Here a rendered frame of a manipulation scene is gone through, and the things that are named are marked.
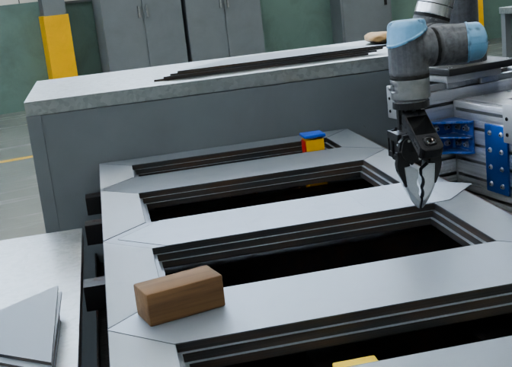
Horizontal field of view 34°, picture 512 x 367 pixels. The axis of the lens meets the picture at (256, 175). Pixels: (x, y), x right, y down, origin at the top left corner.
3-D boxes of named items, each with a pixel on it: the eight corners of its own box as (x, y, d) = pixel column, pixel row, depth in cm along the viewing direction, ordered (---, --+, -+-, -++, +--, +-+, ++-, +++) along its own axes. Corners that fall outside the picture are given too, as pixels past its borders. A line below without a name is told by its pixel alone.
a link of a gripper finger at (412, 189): (411, 202, 169) (408, 157, 167) (422, 209, 163) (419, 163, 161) (396, 204, 168) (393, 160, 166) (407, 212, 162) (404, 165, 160)
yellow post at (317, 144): (312, 208, 232) (305, 141, 228) (308, 203, 237) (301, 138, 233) (329, 205, 233) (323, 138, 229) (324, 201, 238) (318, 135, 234)
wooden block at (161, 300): (150, 327, 119) (145, 295, 118) (137, 314, 124) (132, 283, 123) (226, 305, 124) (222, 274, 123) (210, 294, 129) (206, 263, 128)
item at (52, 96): (26, 116, 234) (24, 103, 233) (38, 92, 291) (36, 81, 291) (459, 60, 255) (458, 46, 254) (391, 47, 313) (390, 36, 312)
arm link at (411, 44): (437, 17, 154) (395, 23, 152) (440, 76, 157) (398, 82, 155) (418, 17, 162) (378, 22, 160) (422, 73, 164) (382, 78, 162)
